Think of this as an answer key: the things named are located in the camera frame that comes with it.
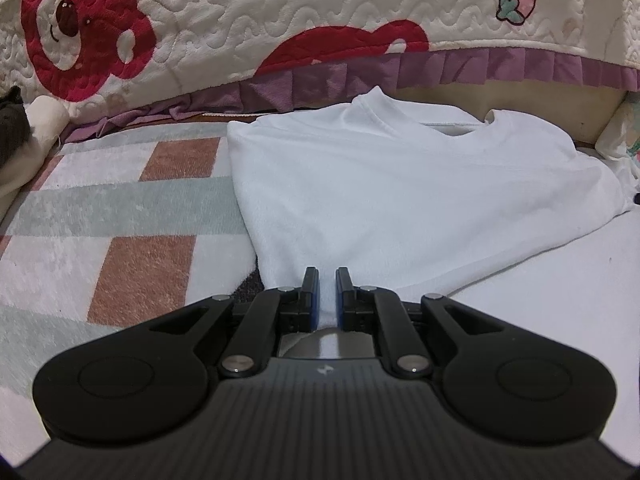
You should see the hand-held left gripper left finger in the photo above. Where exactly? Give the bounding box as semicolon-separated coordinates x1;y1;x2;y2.
149;266;321;379

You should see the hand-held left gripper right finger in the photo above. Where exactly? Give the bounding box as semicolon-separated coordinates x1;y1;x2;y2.
334;266;506;380

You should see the white t-shirt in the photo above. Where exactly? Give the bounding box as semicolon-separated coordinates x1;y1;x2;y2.
227;86;637;332

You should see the beige bed base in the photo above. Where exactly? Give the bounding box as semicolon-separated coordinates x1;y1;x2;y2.
390;76;632;150

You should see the quilted bedspread with red bears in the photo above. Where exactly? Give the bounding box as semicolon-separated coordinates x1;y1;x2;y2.
0;0;640;142

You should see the dark and cream plush item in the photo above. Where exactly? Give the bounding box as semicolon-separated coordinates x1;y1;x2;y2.
0;95;72;213

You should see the floral patterned cloth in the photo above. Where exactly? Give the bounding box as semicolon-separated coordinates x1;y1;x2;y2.
596;94;640;182

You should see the dark cloth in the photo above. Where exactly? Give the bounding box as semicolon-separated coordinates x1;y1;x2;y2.
0;85;32;170

